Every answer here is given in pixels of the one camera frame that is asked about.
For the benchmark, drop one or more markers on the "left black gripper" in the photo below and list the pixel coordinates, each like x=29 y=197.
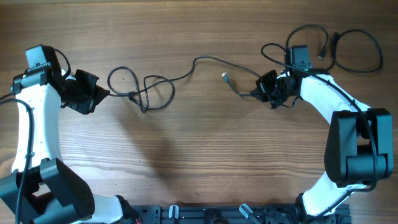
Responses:
x=95 y=90

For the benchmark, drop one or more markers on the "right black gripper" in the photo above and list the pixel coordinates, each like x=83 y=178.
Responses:
x=262 y=83

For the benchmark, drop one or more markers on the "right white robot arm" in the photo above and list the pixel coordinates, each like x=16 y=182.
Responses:
x=359 y=148

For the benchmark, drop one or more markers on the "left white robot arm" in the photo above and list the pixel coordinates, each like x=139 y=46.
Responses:
x=41 y=188

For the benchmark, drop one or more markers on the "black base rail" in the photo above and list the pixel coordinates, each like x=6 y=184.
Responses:
x=272 y=213

